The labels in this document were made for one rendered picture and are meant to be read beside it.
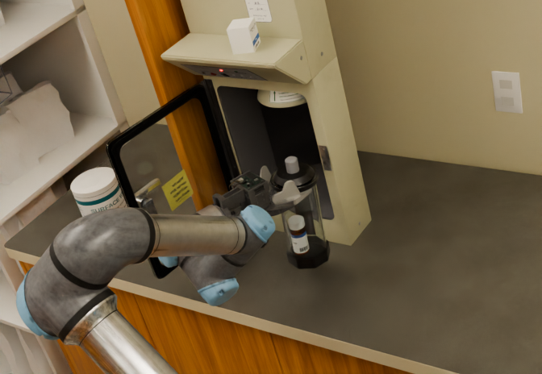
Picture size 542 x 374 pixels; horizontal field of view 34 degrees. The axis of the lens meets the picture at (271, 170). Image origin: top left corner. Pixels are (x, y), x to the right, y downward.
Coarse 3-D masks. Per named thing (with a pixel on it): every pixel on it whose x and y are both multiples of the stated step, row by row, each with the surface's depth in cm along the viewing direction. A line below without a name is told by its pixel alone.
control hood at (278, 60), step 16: (176, 48) 203; (192, 48) 201; (208, 48) 198; (224, 48) 196; (256, 48) 192; (272, 48) 190; (288, 48) 189; (304, 48) 192; (176, 64) 205; (192, 64) 201; (208, 64) 197; (224, 64) 193; (240, 64) 190; (256, 64) 187; (272, 64) 184; (288, 64) 188; (304, 64) 193; (256, 80) 202; (272, 80) 198; (288, 80) 194; (304, 80) 194
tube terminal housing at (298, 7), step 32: (192, 0) 203; (224, 0) 197; (288, 0) 187; (320, 0) 195; (192, 32) 209; (224, 32) 203; (288, 32) 192; (320, 32) 196; (320, 64) 198; (320, 96) 200; (320, 128) 203; (352, 160) 216; (352, 192) 218; (352, 224) 220
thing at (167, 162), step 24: (168, 120) 209; (192, 120) 214; (144, 144) 205; (168, 144) 210; (192, 144) 216; (144, 168) 207; (168, 168) 212; (192, 168) 218; (216, 168) 224; (144, 192) 208; (168, 192) 214; (192, 192) 219; (216, 192) 225
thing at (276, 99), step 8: (264, 96) 211; (272, 96) 209; (280, 96) 208; (288, 96) 208; (296, 96) 208; (264, 104) 212; (272, 104) 210; (280, 104) 209; (288, 104) 208; (296, 104) 208
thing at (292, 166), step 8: (288, 160) 196; (296, 160) 196; (280, 168) 199; (288, 168) 196; (296, 168) 196; (304, 168) 198; (312, 168) 199; (280, 176) 197; (288, 176) 196; (296, 176) 196; (304, 176) 195; (312, 176) 197; (280, 184) 196; (296, 184) 195
